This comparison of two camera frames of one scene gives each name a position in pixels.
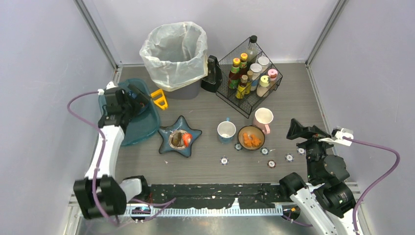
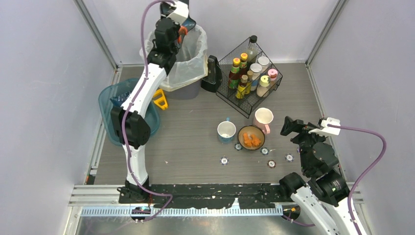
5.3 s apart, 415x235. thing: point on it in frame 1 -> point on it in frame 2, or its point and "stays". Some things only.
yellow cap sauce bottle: x=243 y=63 stays
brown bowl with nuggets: x=251 y=137 stays
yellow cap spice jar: x=262 y=90 stays
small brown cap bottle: x=241 y=89 stays
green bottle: x=234 y=74 stays
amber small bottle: x=264 y=61 stays
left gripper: x=130 y=100 -> x=190 y=18
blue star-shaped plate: x=172 y=136 -> x=166 y=8
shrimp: x=187 y=137 -> x=182 y=30
